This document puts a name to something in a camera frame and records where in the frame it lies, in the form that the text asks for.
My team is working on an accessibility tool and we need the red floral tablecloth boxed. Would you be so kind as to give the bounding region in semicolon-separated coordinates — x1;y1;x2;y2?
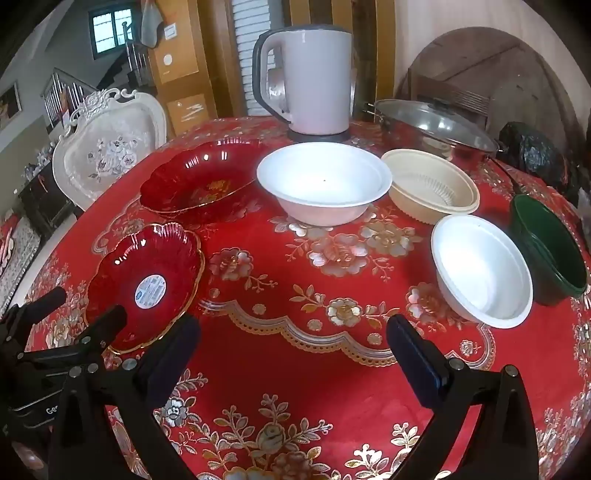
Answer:
25;117;591;480

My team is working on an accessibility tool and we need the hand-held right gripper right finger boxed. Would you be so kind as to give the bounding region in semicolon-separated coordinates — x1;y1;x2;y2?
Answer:
387;315;541;480

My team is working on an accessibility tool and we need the black plastic bag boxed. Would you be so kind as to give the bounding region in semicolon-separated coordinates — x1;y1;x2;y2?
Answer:
498;121;583;204

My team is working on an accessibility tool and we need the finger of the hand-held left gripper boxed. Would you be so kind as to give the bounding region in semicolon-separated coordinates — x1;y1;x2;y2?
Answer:
0;287;68;334
14;305;128;370

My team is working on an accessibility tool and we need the small white plate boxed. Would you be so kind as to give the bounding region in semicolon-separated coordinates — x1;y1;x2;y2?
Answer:
431;215;534;329

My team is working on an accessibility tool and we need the dark wooden cabinet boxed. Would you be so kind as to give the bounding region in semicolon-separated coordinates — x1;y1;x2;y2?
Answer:
18;161;80;241

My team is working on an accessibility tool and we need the white slatted shutter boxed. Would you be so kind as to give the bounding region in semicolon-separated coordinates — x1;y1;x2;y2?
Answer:
231;0;284;116

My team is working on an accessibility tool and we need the large white bowl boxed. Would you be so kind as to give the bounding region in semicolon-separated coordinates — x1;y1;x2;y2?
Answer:
257;142;393;227

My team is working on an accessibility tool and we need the small cardboard box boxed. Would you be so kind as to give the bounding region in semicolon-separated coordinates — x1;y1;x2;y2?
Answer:
166;95;219;137

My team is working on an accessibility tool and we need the floral sofa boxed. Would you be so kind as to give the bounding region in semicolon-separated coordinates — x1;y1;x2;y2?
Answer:
0;217;42;305

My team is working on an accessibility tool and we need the grey hanging cloth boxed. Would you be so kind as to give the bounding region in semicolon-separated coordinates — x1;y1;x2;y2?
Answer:
141;0;163;49

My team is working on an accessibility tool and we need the dark green bowl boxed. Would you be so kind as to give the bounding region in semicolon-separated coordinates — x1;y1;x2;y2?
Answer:
509;194;588;306

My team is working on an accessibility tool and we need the cream plastic bowl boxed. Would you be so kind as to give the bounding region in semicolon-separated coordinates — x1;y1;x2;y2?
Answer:
381;148;481;226

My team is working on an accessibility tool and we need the steel pot with glass lid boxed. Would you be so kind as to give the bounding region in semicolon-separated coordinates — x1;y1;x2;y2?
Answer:
374;99;499;151

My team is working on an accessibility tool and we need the white ornate floral chair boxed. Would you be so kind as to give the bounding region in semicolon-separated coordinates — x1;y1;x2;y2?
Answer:
52;90;168;210

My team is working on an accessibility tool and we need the large red glass plate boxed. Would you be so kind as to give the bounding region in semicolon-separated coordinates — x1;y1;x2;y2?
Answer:
140;144;269;217

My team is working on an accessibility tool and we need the green framed window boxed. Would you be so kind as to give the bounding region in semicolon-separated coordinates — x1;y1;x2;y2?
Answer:
89;8;134;60

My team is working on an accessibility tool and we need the metal stair railing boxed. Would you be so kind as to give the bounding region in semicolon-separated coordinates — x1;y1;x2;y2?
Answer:
41;37;154;130

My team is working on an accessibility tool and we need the round wooden tabletop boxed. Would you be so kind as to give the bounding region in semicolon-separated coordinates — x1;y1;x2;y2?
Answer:
409;28;583;153

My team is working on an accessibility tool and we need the white electric kettle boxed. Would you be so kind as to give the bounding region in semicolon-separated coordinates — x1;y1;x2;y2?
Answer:
252;27;355;143

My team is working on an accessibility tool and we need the large cardboard box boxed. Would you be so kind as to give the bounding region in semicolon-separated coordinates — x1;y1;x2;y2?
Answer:
148;0;200;85

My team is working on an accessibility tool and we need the framed wall photo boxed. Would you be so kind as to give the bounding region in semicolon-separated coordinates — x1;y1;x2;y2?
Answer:
0;83;22;127

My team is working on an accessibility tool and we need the small red glass plate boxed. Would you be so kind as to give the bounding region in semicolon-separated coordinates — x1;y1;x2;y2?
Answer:
84;222;205;355

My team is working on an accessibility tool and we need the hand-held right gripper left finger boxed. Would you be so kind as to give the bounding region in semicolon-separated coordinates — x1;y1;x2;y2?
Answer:
48;315;202;480

